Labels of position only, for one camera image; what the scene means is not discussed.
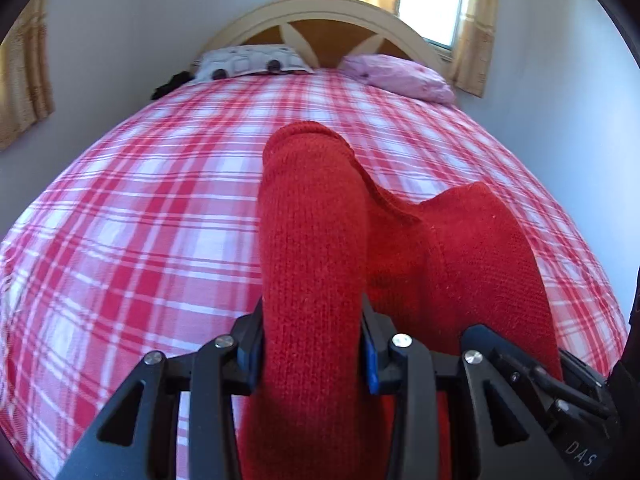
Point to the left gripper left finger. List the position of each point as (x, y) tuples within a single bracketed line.
[(135, 435)]

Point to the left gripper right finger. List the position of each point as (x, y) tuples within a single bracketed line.
[(456, 417)]

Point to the red knitted sweater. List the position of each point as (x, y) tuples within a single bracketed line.
[(331, 238)]

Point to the red white plaid bedsheet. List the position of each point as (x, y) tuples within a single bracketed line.
[(147, 241)]

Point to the yellow curtain right panel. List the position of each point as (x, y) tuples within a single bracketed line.
[(472, 54)]

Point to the black item beside bed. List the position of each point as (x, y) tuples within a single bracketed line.
[(176, 81)]

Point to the beige side window curtain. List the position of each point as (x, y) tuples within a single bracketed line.
[(26, 92)]

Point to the pink pillow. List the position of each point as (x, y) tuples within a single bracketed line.
[(399, 76)]

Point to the white black patterned pillow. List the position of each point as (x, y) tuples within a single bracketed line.
[(250, 59)]

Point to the cream wooden headboard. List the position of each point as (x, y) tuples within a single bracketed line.
[(322, 32)]

